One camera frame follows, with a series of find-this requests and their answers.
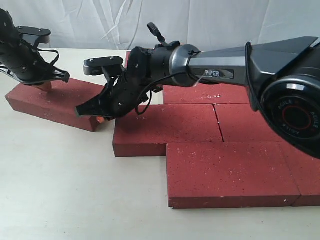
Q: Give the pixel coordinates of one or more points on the white backdrop cloth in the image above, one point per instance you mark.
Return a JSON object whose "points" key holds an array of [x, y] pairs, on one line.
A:
{"points": [[207, 24]]}

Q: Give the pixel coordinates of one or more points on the right third row red brick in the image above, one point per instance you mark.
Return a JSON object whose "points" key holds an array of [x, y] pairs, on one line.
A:
{"points": [[238, 123]]}

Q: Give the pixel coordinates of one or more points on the front large red brick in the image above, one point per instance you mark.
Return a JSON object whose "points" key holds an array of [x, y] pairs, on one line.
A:
{"points": [[228, 175]]}

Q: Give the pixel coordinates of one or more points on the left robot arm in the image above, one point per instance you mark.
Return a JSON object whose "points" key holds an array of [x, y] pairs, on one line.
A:
{"points": [[9, 34]]}

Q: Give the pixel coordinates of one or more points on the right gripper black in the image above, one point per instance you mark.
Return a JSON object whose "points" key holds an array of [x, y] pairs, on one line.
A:
{"points": [[120, 96]]}

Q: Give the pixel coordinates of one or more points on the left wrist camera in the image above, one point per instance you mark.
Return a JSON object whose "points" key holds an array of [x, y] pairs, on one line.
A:
{"points": [[34, 35]]}

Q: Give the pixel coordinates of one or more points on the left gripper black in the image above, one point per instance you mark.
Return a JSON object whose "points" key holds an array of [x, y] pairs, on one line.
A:
{"points": [[28, 66]]}

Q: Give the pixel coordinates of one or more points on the red brick with white scratches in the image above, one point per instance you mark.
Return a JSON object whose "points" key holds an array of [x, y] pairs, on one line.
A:
{"points": [[205, 94]]}

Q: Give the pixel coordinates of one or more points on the front right edge red brick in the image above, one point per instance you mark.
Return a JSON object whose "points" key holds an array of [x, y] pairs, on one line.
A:
{"points": [[306, 172]]}

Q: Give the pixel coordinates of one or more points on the angled red brick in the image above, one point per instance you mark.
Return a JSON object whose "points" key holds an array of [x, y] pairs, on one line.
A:
{"points": [[57, 105]]}

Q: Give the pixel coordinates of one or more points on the long red brick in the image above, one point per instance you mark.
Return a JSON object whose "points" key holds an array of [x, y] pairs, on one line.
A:
{"points": [[148, 135]]}

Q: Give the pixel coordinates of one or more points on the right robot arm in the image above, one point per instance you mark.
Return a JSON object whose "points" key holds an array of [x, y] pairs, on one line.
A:
{"points": [[281, 79]]}

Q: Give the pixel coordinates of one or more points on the back row left red brick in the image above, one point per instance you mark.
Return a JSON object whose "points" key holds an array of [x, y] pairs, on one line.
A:
{"points": [[128, 60]]}

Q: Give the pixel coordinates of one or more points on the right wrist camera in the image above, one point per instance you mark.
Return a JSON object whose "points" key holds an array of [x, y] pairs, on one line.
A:
{"points": [[112, 65]]}

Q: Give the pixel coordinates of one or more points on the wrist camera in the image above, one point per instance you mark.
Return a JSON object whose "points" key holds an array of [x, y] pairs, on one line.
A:
{"points": [[112, 65], [34, 35]]}

